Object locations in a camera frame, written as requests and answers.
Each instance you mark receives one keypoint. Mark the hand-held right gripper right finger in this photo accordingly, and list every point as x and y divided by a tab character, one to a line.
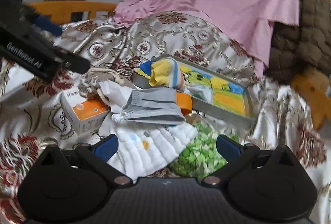
228	147

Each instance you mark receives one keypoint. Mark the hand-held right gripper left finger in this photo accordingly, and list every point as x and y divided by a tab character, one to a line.
106	149

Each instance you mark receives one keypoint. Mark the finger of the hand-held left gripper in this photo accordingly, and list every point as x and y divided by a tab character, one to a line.
76	62
49	25

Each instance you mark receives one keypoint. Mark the metal tray with painted bottom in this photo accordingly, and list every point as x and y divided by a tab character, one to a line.
225	99

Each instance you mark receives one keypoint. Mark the green patterned cloth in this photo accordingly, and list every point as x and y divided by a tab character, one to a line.
201	149

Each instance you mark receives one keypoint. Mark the orange and white box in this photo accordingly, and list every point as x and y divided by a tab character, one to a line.
85	115

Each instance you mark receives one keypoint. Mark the white quilted cloth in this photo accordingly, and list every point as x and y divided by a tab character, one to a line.
147	149

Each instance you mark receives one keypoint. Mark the pale folded cloth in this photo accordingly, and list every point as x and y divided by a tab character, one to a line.
200	93

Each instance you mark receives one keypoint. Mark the grey ribbed sock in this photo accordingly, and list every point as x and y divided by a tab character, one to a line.
152	107

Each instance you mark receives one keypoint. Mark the orange tape roll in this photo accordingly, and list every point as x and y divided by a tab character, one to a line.
184	102

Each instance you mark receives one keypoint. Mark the yellow blue striped sock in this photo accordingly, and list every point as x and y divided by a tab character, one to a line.
163	71

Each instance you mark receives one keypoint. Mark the floral satin blanket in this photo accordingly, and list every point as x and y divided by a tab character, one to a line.
160	35

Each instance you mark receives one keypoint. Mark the orange plush toy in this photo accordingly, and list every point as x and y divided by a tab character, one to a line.
313	94

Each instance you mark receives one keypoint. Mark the brown quilted jacket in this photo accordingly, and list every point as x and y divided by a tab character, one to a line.
302	32

